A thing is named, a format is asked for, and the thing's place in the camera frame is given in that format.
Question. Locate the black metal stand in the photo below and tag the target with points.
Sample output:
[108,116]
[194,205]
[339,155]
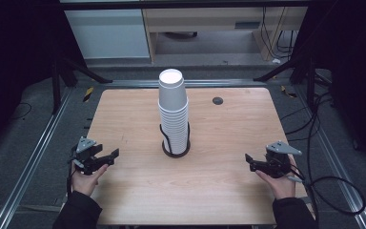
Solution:
[56,86]
[311,82]

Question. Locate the yellow black tape strip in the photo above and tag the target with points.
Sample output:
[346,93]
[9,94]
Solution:
[287,92]
[88,94]

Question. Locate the aluminium floor rail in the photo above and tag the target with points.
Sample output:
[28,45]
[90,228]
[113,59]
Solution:
[200,83]
[28,165]
[340,171]

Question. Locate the person's right hand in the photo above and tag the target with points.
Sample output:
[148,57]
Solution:
[282,187]

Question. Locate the white cabinet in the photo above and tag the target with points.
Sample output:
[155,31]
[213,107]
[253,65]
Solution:
[108,33]

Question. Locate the person's left hand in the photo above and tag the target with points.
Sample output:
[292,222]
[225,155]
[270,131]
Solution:
[84,183]

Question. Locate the light wooden desk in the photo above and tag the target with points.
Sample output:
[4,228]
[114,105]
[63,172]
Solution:
[203,19]

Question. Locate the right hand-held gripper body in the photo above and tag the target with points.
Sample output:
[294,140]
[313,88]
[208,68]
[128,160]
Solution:
[278,163]

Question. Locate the stack of white paper cups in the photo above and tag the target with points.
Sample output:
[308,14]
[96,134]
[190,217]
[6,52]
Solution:
[173,105]

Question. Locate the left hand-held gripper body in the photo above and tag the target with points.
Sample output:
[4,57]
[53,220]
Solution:
[85,159]

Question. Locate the black round table grommet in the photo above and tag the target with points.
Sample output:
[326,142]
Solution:
[217,100]

